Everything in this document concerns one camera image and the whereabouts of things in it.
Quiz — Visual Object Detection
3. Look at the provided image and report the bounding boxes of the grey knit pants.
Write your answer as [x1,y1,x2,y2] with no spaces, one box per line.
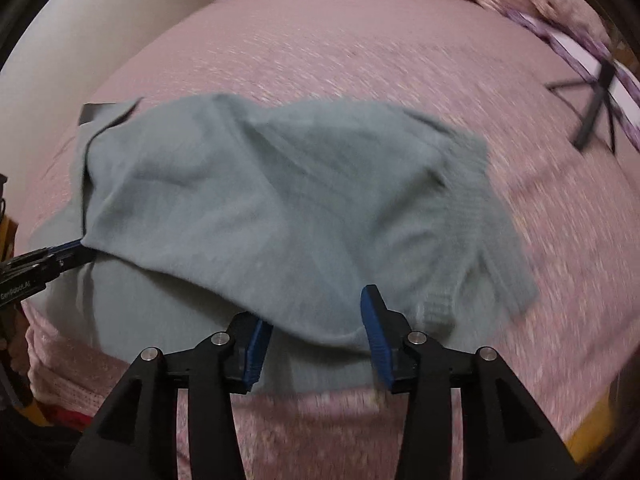
[29,94,537,392]

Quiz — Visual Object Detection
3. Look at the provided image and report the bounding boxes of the left hand pink glove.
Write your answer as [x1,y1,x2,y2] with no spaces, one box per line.
[1,304,34,410]

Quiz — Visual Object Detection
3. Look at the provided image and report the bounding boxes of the black tripod stand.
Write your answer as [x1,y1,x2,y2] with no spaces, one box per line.
[544,60,617,155]

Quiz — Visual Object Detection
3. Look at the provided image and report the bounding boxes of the pink floral bed sheet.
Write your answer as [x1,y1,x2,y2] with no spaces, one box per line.
[17,0,639,479]

